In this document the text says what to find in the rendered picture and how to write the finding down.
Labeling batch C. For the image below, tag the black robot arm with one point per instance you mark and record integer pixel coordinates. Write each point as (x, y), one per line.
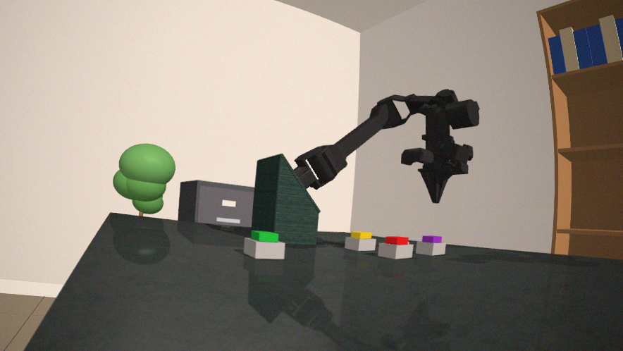
(441, 111)

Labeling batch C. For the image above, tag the yellow button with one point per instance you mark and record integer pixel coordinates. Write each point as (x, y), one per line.
(360, 241)

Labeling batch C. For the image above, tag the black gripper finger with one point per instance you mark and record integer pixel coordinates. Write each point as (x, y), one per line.
(443, 180)
(431, 178)

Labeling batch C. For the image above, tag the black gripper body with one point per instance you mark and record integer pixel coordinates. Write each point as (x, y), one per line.
(427, 156)

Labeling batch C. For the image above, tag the red button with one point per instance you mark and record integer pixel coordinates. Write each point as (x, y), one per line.
(395, 248)

